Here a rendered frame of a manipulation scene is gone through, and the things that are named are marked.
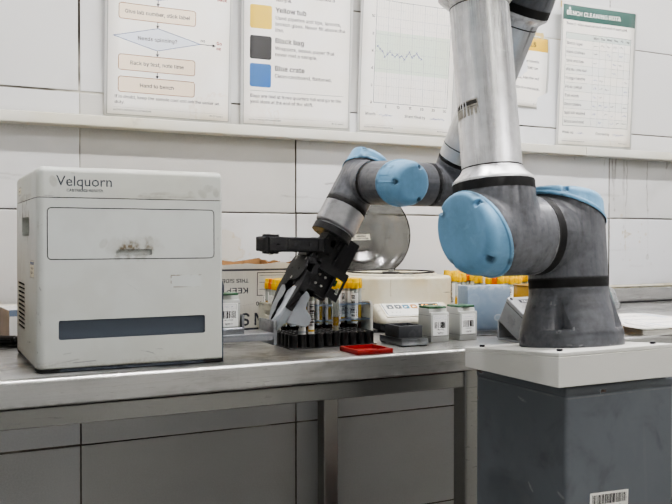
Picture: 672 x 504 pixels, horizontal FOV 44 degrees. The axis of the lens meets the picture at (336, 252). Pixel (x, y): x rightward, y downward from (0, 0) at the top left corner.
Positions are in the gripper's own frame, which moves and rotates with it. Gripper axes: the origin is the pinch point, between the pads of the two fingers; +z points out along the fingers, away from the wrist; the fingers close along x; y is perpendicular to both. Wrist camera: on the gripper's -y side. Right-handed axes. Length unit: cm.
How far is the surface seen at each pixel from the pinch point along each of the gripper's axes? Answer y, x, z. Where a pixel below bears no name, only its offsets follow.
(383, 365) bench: 18.0, -8.6, -2.8
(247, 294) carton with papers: 2.6, 24.9, -5.8
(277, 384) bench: 2.1, -8.6, 8.4
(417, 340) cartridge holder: 26.1, -1.8, -10.8
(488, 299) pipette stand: 43, 7, -27
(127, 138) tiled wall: -28, 59, -27
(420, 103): 32, 59, -77
